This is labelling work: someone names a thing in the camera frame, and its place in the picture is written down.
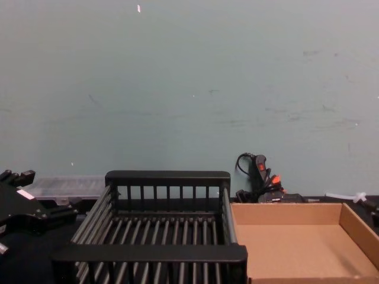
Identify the small white three-armed plastic piece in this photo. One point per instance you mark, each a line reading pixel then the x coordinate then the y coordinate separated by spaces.
pixel 356 196

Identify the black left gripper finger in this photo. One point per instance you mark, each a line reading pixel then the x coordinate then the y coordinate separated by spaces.
pixel 60 214
pixel 22 178

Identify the plain pale wall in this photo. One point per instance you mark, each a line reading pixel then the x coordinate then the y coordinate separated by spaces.
pixel 189 88

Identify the black rack with steel bars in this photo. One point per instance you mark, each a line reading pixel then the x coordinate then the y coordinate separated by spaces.
pixel 165 257

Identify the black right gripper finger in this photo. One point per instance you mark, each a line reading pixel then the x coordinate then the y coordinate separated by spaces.
pixel 372 206

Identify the shallow brown cardboard tray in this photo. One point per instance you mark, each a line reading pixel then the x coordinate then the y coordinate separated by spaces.
pixel 296 245

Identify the black table cloth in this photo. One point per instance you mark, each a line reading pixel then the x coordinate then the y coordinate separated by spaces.
pixel 26 263

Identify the clear plastic case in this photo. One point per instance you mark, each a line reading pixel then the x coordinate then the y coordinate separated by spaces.
pixel 68 186

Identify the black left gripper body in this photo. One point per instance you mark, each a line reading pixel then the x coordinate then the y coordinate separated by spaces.
pixel 20 207

